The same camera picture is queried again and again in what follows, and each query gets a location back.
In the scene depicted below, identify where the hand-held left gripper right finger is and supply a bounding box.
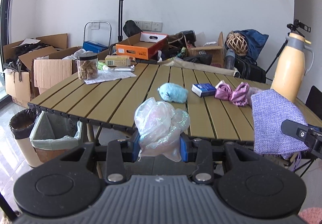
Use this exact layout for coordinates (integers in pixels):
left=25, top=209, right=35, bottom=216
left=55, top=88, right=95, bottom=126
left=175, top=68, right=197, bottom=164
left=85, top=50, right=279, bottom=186
left=180, top=136, right=259, bottom=185

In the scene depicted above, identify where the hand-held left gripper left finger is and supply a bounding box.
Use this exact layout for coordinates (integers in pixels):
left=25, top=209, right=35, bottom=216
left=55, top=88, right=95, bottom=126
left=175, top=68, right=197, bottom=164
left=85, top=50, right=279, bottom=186
left=60, top=133, right=141, bottom=185

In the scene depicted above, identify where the purple woven pouch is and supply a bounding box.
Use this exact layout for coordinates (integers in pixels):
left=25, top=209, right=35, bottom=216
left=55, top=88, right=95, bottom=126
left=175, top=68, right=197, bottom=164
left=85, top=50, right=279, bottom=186
left=251, top=89, right=309, bottom=171

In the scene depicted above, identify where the clear plastic bag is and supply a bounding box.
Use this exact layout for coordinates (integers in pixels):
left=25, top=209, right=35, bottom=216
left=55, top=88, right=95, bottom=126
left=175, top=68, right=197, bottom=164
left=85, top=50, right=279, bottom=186
left=134, top=97, right=190, bottom=162

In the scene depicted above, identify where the light blue plush toy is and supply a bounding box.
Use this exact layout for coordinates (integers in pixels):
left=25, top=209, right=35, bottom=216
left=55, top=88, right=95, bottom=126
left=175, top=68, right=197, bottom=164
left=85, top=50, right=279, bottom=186
left=157, top=83, right=189, bottom=103

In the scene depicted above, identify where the pink satin bow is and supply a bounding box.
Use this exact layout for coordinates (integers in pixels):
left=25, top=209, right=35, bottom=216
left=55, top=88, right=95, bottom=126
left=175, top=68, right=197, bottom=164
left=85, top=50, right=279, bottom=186
left=215, top=82, right=250, bottom=107

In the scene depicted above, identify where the black folding camp chair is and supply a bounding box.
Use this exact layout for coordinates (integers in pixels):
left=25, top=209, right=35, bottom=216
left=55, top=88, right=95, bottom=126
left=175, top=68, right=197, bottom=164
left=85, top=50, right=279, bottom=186
left=289, top=85, right=322, bottom=178

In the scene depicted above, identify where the tan slatted folding table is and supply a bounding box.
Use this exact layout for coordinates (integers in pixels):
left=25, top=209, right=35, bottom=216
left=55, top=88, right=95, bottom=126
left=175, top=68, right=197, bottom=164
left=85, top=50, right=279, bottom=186
left=28, top=62, right=322, bottom=179

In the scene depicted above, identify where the yellow thermos jug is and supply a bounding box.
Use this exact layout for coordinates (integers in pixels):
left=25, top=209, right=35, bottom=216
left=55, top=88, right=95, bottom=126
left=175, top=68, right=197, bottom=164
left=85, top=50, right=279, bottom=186
left=270, top=33, right=315, bottom=103

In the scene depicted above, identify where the small blue carton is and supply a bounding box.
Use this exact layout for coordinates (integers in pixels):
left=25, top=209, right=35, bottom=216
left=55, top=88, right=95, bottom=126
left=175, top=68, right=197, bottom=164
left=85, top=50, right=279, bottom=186
left=192, top=83, right=217, bottom=98

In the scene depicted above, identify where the black folded luggage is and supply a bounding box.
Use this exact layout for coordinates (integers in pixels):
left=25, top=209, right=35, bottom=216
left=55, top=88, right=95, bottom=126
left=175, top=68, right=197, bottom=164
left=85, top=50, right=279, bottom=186
left=234, top=58, right=267, bottom=83

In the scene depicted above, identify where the white printed paper sheet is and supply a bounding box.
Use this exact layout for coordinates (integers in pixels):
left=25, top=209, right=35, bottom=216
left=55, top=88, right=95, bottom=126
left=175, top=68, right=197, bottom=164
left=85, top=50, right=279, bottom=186
left=84, top=70, right=137, bottom=85

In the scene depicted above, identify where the pink fluffy rug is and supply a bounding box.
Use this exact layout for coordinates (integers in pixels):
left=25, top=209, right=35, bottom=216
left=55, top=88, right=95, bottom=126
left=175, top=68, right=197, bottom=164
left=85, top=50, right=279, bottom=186
left=298, top=207, right=322, bottom=224

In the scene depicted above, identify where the silver foil packet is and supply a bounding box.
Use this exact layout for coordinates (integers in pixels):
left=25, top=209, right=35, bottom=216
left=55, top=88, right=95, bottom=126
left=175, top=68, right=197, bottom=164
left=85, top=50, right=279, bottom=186
left=114, top=65, right=135, bottom=72

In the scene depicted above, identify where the cardboard box with green liner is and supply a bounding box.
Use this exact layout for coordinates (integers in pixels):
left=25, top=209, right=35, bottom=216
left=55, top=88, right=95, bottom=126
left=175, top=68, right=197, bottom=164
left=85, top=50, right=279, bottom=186
left=30, top=112, right=83, bottom=163

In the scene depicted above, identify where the pale yellow small carton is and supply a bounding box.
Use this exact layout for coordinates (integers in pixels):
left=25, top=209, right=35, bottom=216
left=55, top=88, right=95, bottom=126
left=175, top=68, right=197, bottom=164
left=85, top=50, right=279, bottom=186
left=104, top=55, right=132, bottom=66

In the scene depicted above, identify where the clear jar of snacks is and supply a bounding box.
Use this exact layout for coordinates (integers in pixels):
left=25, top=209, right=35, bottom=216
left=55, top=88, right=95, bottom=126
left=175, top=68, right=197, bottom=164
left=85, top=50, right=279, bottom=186
left=77, top=53, right=99, bottom=80

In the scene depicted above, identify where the black cloth bag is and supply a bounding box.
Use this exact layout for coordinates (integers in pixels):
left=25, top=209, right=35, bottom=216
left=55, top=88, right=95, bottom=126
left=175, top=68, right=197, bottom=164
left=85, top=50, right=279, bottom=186
left=183, top=54, right=213, bottom=65

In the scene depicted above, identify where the orange cardboard box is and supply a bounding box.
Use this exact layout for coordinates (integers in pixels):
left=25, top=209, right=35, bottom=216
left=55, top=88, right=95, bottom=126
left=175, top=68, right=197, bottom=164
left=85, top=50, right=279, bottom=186
left=115, top=32, right=168, bottom=60

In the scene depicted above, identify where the grey blue water bottle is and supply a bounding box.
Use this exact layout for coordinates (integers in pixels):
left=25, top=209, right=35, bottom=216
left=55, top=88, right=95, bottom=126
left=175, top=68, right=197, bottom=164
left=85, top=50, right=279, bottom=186
left=224, top=48, right=236, bottom=70

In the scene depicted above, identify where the dark blue bag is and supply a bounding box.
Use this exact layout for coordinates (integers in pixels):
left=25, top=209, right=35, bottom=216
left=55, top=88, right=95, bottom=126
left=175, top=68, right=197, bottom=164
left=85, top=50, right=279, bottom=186
left=233, top=29, right=269, bottom=61

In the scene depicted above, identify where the brown labelled cardboard box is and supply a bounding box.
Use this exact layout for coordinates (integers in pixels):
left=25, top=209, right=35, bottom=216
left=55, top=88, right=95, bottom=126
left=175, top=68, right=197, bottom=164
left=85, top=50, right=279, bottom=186
left=187, top=32, right=225, bottom=66

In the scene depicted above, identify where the wicker ball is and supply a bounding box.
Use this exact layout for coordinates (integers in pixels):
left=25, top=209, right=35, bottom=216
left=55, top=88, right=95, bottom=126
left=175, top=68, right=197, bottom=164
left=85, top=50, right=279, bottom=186
left=226, top=32, right=249, bottom=56

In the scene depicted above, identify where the blue storage box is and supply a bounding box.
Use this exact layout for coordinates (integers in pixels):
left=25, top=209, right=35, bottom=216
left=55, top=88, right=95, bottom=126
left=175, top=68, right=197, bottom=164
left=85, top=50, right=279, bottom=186
left=83, top=41, right=109, bottom=54

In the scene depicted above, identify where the white crumpled bag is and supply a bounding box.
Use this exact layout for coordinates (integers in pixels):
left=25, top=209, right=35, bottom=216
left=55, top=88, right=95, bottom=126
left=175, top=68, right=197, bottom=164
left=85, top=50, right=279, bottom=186
left=62, top=48, right=94, bottom=60

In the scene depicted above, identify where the white bin with black liner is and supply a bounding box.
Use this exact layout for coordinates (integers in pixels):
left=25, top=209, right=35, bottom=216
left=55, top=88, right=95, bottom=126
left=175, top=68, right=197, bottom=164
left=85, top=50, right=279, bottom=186
left=9, top=109, right=43, bottom=168

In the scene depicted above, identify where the black leather pouch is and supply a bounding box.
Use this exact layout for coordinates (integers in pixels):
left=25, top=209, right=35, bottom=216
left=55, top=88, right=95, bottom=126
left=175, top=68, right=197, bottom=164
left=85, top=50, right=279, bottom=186
left=167, top=30, right=197, bottom=44

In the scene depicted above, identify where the open brown cardboard box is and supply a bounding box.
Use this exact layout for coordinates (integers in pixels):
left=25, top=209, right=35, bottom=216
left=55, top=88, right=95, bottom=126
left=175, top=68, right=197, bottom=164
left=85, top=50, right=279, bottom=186
left=2, top=33, right=69, bottom=109
left=19, top=46, right=82, bottom=95

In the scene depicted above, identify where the black camera tripod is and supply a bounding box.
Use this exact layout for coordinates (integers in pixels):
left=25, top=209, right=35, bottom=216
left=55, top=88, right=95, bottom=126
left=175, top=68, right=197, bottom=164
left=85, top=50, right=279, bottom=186
left=265, top=20, right=312, bottom=81

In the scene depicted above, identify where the white tubular trolley frame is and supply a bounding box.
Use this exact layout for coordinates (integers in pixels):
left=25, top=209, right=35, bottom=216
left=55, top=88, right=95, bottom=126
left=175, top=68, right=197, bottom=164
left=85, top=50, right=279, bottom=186
left=84, top=21, right=112, bottom=48

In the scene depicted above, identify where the black cart pull handle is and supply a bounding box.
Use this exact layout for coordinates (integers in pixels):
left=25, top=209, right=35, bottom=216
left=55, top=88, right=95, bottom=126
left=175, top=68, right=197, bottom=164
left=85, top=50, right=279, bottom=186
left=116, top=0, right=127, bottom=43

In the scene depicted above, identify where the black straps bundle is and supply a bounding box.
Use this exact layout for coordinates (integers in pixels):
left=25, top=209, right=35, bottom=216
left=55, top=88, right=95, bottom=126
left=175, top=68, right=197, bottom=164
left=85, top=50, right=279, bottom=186
left=4, top=42, right=49, bottom=73

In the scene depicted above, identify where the black window frame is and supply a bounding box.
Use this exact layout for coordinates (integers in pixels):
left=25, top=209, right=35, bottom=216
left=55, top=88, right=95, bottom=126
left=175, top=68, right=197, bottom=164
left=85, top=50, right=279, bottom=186
left=0, top=0, right=20, bottom=104

